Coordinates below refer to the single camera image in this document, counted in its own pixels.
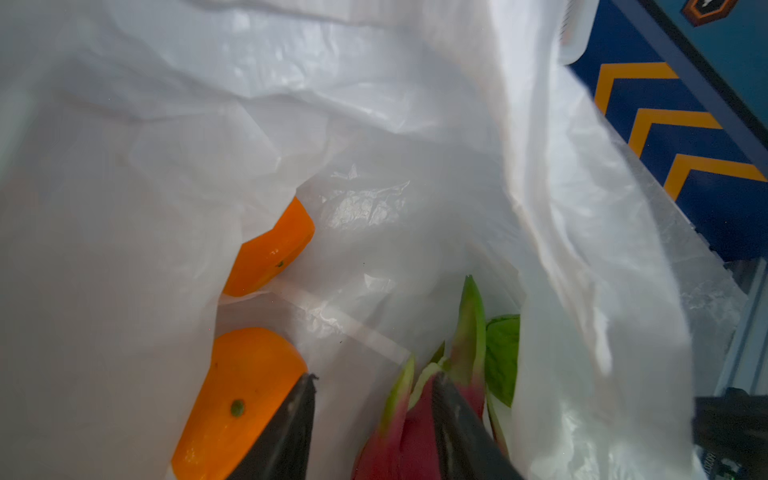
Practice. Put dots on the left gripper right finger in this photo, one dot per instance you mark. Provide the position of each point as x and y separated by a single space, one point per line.
465 449

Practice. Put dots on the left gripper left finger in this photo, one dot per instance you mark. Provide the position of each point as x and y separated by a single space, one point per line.
281 452

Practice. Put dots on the red dragon fruit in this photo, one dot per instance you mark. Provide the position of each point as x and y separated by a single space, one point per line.
403 445

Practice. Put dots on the white plastic bag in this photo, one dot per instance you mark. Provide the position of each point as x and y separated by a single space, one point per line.
333 170

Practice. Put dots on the green leafy fruit in bag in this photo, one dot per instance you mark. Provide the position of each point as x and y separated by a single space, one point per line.
501 362

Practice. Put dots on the white plastic basket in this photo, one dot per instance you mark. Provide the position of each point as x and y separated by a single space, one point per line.
576 28

